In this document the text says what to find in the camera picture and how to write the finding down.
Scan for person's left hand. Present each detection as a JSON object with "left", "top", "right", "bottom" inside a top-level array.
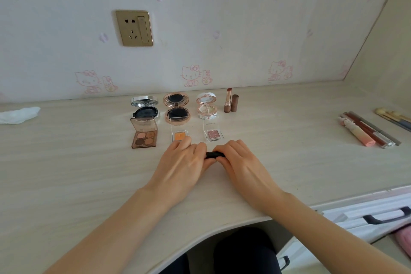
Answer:
[{"left": 144, "top": 137, "right": 217, "bottom": 212}]

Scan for person's right hand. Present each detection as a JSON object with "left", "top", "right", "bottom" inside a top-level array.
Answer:
[{"left": 211, "top": 140, "right": 286, "bottom": 217}]

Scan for orange single eyeshadow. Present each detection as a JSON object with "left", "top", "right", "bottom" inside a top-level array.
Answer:
[{"left": 171, "top": 118, "right": 191, "bottom": 143}]

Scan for brown eyeshadow quad palette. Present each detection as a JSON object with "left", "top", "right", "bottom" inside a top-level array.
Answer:
[{"left": 130, "top": 117, "right": 159, "bottom": 149}]

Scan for pink glitter single eyeshadow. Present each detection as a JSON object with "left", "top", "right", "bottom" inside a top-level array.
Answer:
[{"left": 203, "top": 119, "right": 224, "bottom": 142}]

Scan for rose gold floral compact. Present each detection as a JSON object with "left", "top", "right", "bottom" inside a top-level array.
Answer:
[{"left": 163, "top": 92, "right": 192, "bottom": 125}]

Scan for silver round cushion compact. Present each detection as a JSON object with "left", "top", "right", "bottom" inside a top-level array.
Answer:
[{"left": 130, "top": 95, "right": 161, "bottom": 120}]

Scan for white round blush compact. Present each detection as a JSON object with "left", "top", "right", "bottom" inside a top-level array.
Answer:
[{"left": 196, "top": 92, "right": 219, "bottom": 120}]

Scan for rose gold brown lipstick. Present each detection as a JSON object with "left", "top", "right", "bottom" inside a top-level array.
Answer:
[{"left": 223, "top": 88, "right": 233, "bottom": 114}]

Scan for pink cat lip tube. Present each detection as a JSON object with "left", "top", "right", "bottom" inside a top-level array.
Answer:
[{"left": 337, "top": 116, "right": 376, "bottom": 148}]

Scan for red lip gloss tube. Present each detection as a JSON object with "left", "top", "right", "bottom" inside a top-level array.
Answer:
[{"left": 342, "top": 112, "right": 391, "bottom": 149}]

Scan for white grey eyeliner pen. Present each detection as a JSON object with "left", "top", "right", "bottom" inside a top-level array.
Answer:
[{"left": 348, "top": 111, "right": 402, "bottom": 146}]

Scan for person's left forearm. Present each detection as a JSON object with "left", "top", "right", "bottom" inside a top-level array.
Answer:
[{"left": 43, "top": 187, "right": 171, "bottom": 274}]

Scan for person's right forearm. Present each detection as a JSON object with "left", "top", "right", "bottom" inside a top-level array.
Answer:
[{"left": 265, "top": 192, "right": 411, "bottom": 274}]

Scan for person's black trousers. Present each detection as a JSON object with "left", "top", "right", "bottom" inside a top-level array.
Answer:
[{"left": 160, "top": 227, "right": 283, "bottom": 274}]

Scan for crumpled white tissue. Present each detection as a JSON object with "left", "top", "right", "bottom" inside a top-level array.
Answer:
[{"left": 0, "top": 106, "right": 42, "bottom": 125}]

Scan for light wooden side panel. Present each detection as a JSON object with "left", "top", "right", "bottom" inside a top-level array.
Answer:
[{"left": 342, "top": 0, "right": 411, "bottom": 110}]

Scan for dark drawer handle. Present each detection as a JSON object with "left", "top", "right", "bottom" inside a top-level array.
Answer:
[{"left": 363, "top": 206, "right": 411, "bottom": 225}]

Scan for gold wall socket plate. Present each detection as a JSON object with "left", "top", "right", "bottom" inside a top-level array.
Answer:
[{"left": 115, "top": 9, "right": 155, "bottom": 48}]

